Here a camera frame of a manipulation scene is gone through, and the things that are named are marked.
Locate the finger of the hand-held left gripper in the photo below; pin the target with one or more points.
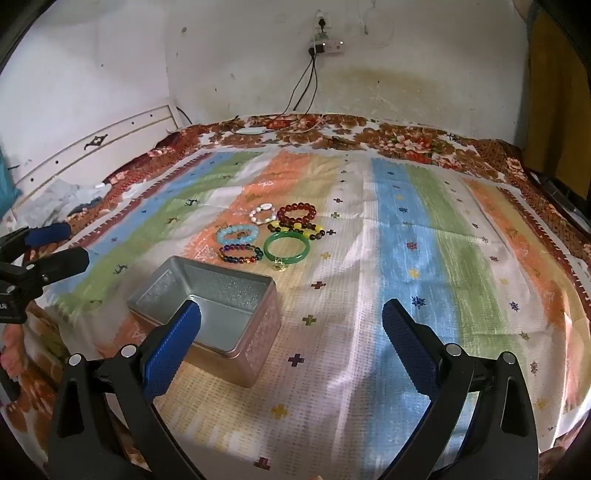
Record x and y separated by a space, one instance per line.
46 234
60 265

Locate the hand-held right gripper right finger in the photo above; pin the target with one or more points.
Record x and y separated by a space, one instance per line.
411 350

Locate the yellow hanging cloth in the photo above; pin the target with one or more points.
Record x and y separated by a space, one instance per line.
554 92

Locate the pile of grey clothes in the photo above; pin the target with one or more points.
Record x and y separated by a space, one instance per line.
60 194

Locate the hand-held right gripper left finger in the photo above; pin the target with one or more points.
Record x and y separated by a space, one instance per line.
173 350

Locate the white power strip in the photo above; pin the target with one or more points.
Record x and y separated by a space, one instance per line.
325 47

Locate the flat white device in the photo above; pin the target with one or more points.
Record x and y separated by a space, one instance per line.
251 131

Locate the teal cloth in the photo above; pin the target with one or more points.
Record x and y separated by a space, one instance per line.
7 184

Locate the green jade bangle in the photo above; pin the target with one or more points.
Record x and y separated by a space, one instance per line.
267 249

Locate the striped pastel blanket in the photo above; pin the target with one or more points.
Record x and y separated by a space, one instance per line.
392 230

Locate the dark furniture edge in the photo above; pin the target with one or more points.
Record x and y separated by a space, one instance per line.
561 194

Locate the white wall socket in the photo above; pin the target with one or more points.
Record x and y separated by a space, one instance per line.
319 24

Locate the silver metal tin box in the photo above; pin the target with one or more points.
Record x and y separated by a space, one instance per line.
231 295

